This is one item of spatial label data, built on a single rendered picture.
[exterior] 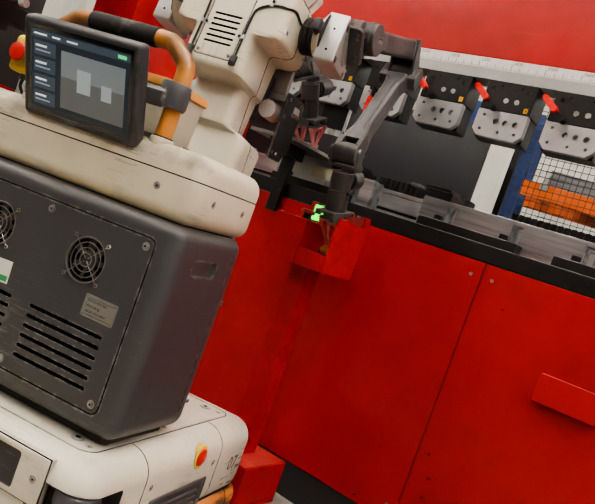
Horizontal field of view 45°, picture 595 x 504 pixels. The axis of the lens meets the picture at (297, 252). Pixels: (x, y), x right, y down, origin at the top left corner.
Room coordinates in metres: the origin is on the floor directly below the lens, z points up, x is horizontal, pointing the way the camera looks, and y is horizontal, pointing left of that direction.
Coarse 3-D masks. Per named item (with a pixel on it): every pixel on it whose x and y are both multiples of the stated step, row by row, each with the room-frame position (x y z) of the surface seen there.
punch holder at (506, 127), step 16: (496, 80) 2.06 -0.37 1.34; (496, 96) 2.05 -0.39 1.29; (512, 96) 2.02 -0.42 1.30; (528, 96) 2.00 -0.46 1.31; (480, 112) 2.06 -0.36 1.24; (496, 112) 2.03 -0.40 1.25; (512, 112) 2.01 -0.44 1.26; (528, 112) 1.99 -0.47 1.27; (480, 128) 2.07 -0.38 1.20; (496, 128) 2.02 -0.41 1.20; (512, 128) 2.00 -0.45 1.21; (528, 128) 2.01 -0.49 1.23; (496, 144) 2.09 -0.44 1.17; (512, 144) 2.02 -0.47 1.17; (528, 144) 2.05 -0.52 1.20
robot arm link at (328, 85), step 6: (312, 60) 2.18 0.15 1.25; (312, 66) 2.18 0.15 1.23; (312, 72) 2.19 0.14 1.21; (318, 72) 2.21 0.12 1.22; (294, 78) 2.23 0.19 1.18; (300, 78) 2.25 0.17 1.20; (306, 78) 2.21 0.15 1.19; (312, 78) 2.26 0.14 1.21; (318, 78) 2.25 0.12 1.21; (324, 78) 2.27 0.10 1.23; (324, 84) 2.25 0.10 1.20; (330, 84) 2.28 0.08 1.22; (324, 90) 2.25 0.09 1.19; (330, 90) 2.29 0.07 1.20
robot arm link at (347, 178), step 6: (342, 168) 1.87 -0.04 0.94; (336, 174) 1.86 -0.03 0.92; (342, 174) 1.85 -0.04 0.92; (348, 174) 1.86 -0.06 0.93; (354, 174) 1.91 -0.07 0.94; (336, 180) 1.86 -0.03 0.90; (342, 180) 1.86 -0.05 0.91; (348, 180) 1.86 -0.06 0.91; (330, 186) 1.88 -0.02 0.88; (336, 186) 1.86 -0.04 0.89; (342, 186) 1.86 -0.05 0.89; (348, 186) 1.87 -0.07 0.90
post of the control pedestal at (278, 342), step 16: (288, 272) 1.95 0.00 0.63; (304, 272) 1.92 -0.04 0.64; (288, 288) 1.94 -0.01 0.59; (304, 288) 1.93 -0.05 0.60; (288, 304) 1.93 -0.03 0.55; (304, 304) 1.95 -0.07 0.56; (272, 320) 1.95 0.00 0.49; (288, 320) 1.92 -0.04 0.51; (272, 336) 1.94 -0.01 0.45; (288, 336) 1.93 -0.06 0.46; (272, 352) 1.93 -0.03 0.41; (288, 352) 1.96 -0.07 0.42; (256, 368) 1.94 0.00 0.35; (272, 368) 1.92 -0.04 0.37; (256, 384) 1.93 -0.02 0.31; (272, 384) 1.94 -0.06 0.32; (256, 400) 1.93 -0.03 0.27; (272, 400) 1.96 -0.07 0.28; (240, 416) 1.94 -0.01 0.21; (256, 416) 1.92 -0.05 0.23; (256, 432) 1.94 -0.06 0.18
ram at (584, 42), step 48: (336, 0) 2.43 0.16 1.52; (384, 0) 2.32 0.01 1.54; (432, 0) 2.23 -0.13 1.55; (480, 0) 2.14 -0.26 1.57; (528, 0) 2.05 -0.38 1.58; (576, 0) 1.98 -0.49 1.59; (432, 48) 2.19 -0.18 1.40; (480, 48) 2.11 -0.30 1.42; (528, 48) 2.02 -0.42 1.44; (576, 48) 1.95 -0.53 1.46
